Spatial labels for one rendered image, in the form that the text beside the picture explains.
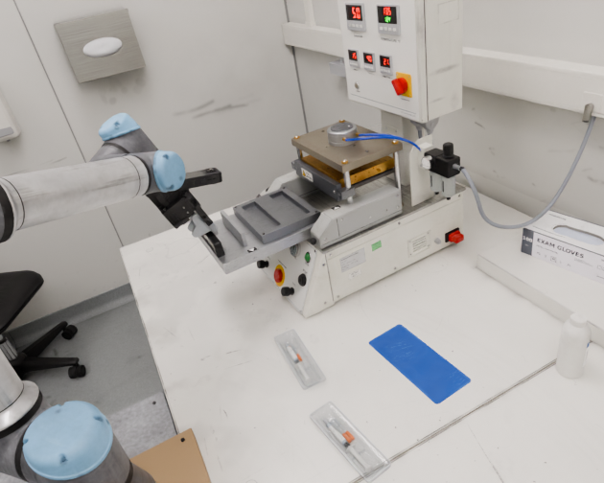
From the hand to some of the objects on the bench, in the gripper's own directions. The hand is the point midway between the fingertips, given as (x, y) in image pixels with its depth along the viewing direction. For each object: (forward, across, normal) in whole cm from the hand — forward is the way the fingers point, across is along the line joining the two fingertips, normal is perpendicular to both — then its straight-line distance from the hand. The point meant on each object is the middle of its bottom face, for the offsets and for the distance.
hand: (216, 228), depth 121 cm
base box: (+37, +2, +28) cm, 46 cm away
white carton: (+46, +46, +64) cm, 91 cm away
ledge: (+49, +71, +59) cm, 105 cm away
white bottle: (+40, +65, +36) cm, 85 cm away
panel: (+27, 0, +2) cm, 27 cm away
